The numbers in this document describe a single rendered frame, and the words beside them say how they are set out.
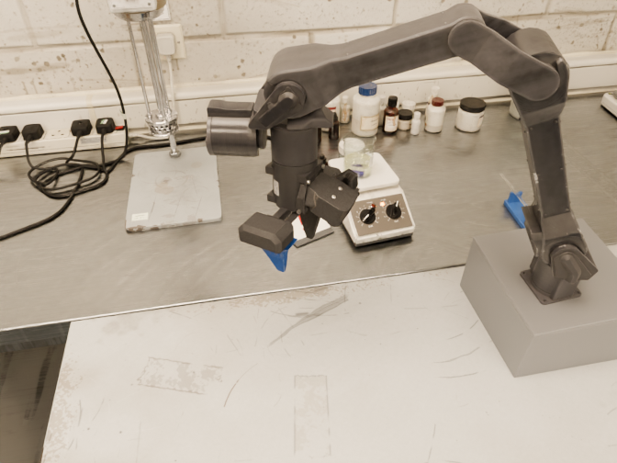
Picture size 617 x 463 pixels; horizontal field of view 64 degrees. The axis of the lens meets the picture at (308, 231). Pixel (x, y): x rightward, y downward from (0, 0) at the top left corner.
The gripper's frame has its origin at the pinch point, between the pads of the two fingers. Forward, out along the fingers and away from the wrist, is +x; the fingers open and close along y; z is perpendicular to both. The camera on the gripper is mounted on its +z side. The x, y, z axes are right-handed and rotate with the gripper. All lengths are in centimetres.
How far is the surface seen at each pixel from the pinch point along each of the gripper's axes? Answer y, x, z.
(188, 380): -14.8, 21.7, -10.8
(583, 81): 121, 11, 32
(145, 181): 22, 17, -52
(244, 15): 60, -11, -48
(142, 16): 20, -20, -42
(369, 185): 33.3, 10.4, -1.9
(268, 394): -11.2, 21.8, 1.2
